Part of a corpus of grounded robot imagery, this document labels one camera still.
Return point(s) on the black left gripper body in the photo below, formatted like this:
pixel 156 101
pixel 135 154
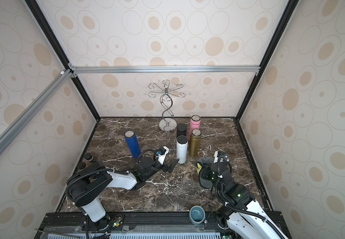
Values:
pixel 156 168

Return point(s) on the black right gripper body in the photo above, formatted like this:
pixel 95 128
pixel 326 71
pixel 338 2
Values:
pixel 209 172

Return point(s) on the grey yellow cleaning cloth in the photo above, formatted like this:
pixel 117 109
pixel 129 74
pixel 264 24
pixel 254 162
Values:
pixel 202 162

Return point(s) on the white thermos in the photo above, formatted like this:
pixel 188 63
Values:
pixel 181 149

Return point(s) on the blue thermos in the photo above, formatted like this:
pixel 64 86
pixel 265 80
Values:
pixel 132 142

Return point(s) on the black thermos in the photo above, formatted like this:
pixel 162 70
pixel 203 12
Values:
pixel 181 129

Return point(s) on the gold thermos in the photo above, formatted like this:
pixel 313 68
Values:
pixel 195 139

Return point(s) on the pink thermos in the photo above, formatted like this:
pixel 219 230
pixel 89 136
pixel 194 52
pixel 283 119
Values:
pixel 195 121

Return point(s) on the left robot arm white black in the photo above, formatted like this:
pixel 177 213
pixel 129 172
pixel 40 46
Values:
pixel 84 187

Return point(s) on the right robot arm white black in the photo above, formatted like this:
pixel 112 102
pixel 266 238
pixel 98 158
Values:
pixel 241 212

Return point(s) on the silver metal cup stand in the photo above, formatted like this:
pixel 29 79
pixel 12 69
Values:
pixel 167 122

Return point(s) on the teal ceramic mug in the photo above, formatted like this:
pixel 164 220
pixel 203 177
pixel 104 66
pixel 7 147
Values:
pixel 197 215

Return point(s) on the dark lid spice jar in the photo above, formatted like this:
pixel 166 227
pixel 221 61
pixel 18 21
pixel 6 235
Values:
pixel 88 157

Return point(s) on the orange spice jar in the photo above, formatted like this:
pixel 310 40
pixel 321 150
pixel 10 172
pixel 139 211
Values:
pixel 81 166

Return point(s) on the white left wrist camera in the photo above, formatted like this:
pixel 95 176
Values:
pixel 161 154

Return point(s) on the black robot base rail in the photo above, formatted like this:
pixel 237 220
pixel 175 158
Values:
pixel 75 225

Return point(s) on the horizontal aluminium frame bar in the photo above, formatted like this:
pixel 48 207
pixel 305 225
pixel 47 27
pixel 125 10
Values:
pixel 165 69

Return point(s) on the left aluminium frame bar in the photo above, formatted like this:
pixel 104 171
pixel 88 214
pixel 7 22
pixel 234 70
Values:
pixel 27 115

